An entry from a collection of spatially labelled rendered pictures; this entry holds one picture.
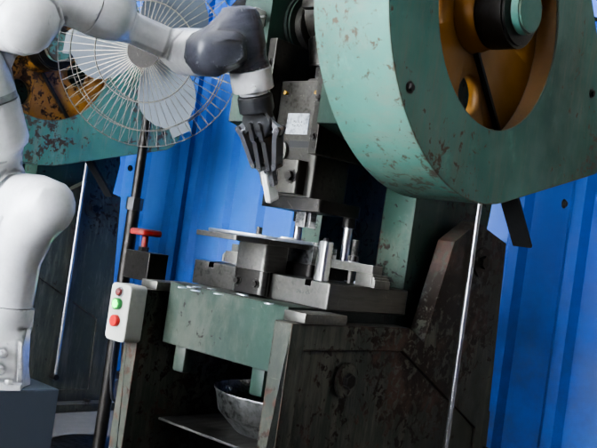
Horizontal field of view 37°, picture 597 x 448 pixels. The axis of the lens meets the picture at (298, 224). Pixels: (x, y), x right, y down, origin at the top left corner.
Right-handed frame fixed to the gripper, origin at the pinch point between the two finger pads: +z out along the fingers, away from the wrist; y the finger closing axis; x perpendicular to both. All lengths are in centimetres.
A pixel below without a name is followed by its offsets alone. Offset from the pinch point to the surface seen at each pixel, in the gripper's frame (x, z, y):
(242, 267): -1.1, 20.5, -12.0
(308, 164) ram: 18.7, 1.1, -4.2
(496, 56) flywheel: 48, -17, 31
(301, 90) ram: 26.7, -14.8, -9.8
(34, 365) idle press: 21, 91, -160
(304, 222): 18.1, 16.0, -8.0
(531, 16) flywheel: 40, -27, 44
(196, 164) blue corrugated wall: 135, 46, -175
